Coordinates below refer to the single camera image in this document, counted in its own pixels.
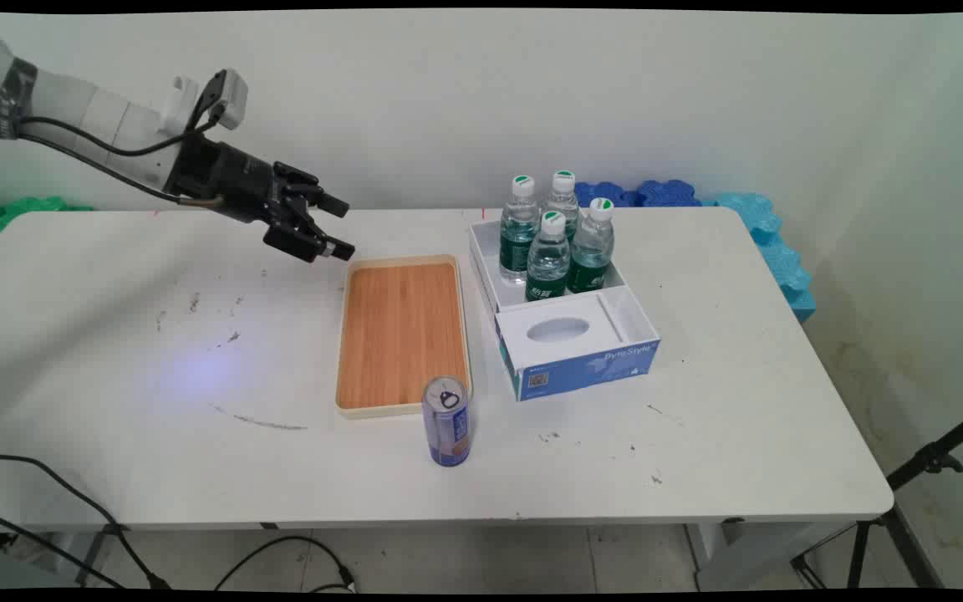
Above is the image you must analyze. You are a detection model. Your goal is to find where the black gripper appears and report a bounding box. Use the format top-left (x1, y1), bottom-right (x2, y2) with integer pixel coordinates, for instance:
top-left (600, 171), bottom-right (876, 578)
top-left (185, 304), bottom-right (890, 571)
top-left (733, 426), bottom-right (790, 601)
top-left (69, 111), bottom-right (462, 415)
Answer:
top-left (166, 134), bottom-right (356, 264)

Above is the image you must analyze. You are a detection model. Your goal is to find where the green label water bottle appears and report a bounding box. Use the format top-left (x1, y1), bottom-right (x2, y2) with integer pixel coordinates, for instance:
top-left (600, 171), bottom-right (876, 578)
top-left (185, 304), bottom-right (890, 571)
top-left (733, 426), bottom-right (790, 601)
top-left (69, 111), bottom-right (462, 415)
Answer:
top-left (525, 211), bottom-right (573, 303)
top-left (567, 197), bottom-right (616, 294)
top-left (543, 170), bottom-right (581, 243)
top-left (499, 175), bottom-right (541, 283)

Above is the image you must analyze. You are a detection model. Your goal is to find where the wooden tray with cream rim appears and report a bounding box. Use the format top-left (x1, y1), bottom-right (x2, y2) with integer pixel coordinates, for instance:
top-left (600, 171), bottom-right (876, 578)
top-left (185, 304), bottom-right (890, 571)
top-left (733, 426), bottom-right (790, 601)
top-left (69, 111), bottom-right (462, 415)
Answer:
top-left (335, 255), bottom-right (474, 419)

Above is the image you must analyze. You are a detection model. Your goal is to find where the purple drink can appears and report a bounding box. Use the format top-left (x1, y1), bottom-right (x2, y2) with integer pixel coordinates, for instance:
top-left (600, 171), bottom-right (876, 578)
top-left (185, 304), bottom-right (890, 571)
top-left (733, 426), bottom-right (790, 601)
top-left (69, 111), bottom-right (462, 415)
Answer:
top-left (422, 375), bottom-right (471, 467)

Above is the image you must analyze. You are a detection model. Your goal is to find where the dark blue foam mat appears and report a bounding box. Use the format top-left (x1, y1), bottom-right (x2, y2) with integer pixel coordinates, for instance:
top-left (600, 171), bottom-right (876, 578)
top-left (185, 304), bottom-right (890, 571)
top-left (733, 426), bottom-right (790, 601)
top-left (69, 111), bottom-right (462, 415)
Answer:
top-left (636, 179), bottom-right (705, 208)
top-left (573, 181), bottom-right (639, 209)

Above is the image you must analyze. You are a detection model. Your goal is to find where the green foam mat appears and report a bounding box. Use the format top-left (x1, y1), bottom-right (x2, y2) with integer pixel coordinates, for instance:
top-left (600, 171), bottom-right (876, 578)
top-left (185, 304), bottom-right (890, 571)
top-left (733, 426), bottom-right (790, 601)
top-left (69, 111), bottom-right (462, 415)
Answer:
top-left (0, 196), bottom-right (94, 253)

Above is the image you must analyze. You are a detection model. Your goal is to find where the white and blue cardboard box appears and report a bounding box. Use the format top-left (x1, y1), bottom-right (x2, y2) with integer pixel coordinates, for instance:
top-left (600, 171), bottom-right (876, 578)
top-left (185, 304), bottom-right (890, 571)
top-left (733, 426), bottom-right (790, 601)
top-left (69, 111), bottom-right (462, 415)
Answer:
top-left (469, 219), bottom-right (662, 403)

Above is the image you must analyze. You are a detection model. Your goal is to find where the grey table leg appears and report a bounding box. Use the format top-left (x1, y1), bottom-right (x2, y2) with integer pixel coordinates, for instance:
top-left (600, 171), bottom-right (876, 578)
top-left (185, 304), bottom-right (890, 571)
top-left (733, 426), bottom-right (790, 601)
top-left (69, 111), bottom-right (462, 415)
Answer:
top-left (74, 525), bottom-right (128, 588)

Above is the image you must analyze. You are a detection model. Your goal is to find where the light blue foam mat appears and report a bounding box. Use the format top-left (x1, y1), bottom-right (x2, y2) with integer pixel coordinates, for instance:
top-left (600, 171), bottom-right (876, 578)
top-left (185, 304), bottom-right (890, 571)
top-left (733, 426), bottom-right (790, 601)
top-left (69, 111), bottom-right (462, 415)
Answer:
top-left (701, 191), bottom-right (818, 324)

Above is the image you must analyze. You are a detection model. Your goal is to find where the black tripod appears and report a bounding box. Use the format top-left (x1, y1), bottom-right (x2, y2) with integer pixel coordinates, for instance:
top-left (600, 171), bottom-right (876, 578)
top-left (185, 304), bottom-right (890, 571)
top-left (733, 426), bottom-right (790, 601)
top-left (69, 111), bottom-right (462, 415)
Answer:
top-left (791, 401), bottom-right (963, 590)

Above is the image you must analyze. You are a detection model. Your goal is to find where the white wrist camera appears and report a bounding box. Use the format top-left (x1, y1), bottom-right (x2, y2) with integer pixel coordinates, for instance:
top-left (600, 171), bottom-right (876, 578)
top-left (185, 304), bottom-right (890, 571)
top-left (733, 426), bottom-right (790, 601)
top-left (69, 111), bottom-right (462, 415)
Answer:
top-left (199, 69), bottom-right (249, 132)

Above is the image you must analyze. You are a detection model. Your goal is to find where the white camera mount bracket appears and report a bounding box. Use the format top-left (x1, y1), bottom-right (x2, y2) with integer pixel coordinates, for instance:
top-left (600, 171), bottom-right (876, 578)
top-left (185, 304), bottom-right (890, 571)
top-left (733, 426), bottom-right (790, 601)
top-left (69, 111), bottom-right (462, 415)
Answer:
top-left (159, 75), bottom-right (201, 136)

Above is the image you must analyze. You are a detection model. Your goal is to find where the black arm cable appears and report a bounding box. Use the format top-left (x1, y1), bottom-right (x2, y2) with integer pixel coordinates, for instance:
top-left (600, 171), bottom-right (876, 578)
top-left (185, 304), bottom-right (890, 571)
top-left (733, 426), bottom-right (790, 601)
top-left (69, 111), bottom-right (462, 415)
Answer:
top-left (17, 115), bottom-right (222, 158)
top-left (0, 130), bottom-right (223, 207)

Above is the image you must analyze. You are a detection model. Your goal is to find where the black floor cable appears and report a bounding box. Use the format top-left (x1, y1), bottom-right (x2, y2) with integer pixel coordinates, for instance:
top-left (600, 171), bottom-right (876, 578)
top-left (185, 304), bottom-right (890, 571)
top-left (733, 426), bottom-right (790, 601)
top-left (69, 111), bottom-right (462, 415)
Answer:
top-left (0, 453), bottom-right (171, 589)
top-left (0, 504), bottom-right (125, 589)
top-left (212, 535), bottom-right (359, 593)

